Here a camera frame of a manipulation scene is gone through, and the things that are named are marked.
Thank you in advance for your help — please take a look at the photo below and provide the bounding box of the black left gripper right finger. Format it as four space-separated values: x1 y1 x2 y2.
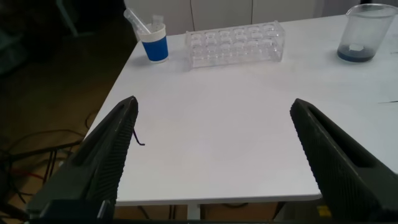
290 98 398 222

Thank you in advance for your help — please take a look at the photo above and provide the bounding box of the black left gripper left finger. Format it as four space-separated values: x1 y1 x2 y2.
27 95 139 218

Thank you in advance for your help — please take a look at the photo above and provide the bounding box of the test tube with red pigment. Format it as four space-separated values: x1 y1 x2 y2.
123 7 152 34

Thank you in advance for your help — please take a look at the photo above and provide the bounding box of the clear plastic beaker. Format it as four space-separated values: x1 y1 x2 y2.
336 3 398 63

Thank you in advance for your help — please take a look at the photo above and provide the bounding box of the clear acrylic test tube rack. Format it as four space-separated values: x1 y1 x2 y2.
185 21 286 70

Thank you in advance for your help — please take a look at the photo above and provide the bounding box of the metal chair leg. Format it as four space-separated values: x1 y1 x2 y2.
0 140 84 163

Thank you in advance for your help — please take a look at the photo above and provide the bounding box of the white table leg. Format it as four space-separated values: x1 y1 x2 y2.
186 203 201 220

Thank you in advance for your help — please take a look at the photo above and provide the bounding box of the blue white paper cup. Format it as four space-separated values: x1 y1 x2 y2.
136 23 169 64

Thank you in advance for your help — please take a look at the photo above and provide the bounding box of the white folding partition screen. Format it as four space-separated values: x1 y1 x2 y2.
124 0 326 37

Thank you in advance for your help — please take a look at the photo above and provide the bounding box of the red floor cable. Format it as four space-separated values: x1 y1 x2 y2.
11 168 45 182

